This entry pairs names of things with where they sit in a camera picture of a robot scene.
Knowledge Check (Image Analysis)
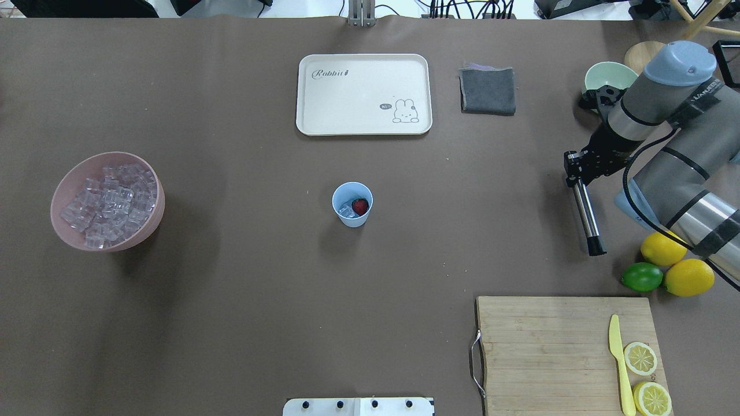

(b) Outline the steel muddler black tip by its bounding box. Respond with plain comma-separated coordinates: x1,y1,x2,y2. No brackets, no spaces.
573,179,607,257

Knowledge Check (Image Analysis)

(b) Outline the clear ice cube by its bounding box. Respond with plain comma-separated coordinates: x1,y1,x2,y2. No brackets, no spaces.
338,202,359,219

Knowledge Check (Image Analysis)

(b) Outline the green lime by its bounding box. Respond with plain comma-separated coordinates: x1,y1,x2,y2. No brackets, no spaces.
621,262,664,292

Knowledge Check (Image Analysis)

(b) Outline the grey folded cloth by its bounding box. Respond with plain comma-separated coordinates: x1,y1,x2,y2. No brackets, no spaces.
459,63,516,116

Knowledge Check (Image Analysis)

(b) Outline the yellow lemon upper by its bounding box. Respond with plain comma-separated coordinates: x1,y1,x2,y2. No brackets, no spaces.
640,232,688,267

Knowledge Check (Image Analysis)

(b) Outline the pink bowl of ice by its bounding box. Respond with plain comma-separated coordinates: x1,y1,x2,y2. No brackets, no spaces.
50,152,165,252

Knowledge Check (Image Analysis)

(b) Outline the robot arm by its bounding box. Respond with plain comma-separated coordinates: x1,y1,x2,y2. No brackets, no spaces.
564,40,739,288

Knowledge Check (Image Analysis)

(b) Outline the red strawberry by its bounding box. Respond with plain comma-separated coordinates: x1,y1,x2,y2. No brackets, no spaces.
351,198,370,217

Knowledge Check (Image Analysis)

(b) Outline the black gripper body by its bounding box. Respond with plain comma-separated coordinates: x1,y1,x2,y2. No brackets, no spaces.
564,85,642,187

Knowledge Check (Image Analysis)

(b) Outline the lemon slice lower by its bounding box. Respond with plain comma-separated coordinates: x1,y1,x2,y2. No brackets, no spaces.
632,381,673,415

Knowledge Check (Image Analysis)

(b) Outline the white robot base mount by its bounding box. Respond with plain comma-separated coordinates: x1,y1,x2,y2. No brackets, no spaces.
282,396,435,415

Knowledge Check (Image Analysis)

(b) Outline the yellow plastic knife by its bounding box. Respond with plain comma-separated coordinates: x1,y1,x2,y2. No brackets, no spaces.
608,314,637,415

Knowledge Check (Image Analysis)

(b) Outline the cream rabbit serving tray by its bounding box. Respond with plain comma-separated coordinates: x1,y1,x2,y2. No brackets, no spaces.
295,54,433,136

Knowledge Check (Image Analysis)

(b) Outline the yellow lemon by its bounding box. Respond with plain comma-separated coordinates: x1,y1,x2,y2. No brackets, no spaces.
663,259,715,297
640,232,688,267

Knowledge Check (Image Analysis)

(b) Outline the lemon slice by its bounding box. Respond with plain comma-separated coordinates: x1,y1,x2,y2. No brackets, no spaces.
632,381,673,415
623,341,658,377

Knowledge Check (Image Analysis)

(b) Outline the aluminium frame post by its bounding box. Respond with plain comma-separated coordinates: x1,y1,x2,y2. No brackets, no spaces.
346,0,377,27

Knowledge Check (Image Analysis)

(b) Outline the lemon slice upper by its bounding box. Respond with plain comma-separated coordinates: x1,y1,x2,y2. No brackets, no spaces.
623,341,658,377

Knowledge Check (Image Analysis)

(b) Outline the mint green bowl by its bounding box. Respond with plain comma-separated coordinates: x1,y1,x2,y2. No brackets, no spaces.
578,61,639,112

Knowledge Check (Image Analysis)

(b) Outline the bamboo cutting board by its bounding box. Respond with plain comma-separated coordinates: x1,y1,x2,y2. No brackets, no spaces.
476,296,661,415

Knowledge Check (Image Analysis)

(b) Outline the yellow lemon lower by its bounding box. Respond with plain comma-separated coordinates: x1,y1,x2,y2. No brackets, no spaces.
663,259,715,297

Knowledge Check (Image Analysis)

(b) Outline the light blue plastic cup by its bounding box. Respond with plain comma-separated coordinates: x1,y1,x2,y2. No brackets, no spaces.
331,181,373,228

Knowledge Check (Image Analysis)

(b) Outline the wooden cup stand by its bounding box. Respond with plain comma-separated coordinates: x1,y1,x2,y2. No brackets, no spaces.
624,1,739,74

